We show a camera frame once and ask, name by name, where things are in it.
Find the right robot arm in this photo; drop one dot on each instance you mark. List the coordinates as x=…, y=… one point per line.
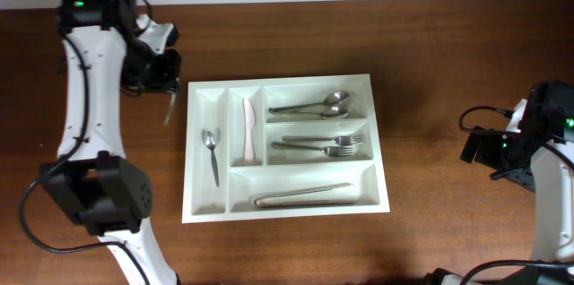
x=547, y=123

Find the metal fork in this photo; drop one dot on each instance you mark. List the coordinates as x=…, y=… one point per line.
x=329, y=151
x=346, y=140

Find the small metal teaspoon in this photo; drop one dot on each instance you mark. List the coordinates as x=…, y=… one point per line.
x=210, y=140
x=173, y=98

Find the white plastic cutlery tray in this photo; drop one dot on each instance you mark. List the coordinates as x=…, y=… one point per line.
x=212, y=105

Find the pink plastic knife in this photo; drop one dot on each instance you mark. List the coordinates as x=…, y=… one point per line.
x=250, y=121

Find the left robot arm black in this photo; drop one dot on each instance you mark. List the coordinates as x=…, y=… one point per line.
x=111, y=49

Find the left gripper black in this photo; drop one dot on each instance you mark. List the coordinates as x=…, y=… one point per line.
x=166, y=76

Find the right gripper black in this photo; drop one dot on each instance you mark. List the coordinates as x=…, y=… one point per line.
x=482, y=152

